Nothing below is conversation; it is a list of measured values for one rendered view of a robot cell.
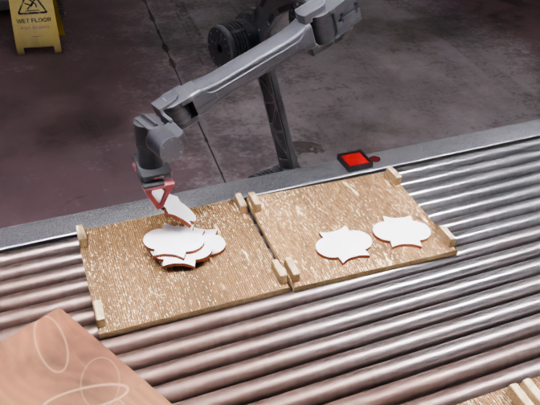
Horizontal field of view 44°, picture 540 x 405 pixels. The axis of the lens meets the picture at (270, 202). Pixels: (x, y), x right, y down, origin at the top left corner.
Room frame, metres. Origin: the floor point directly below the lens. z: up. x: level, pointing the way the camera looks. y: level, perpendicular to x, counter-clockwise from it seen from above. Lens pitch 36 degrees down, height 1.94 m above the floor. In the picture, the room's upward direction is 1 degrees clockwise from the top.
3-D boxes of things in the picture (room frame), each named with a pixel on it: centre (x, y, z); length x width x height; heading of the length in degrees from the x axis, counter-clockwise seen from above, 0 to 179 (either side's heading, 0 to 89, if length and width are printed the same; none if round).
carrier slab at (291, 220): (1.30, -0.19, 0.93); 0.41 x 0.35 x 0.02; 110
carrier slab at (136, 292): (1.16, 0.21, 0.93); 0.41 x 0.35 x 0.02; 111
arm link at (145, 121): (1.22, 0.25, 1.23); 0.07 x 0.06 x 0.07; 38
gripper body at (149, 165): (1.22, 0.26, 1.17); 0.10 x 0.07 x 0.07; 23
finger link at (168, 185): (1.20, 0.25, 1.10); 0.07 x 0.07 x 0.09; 23
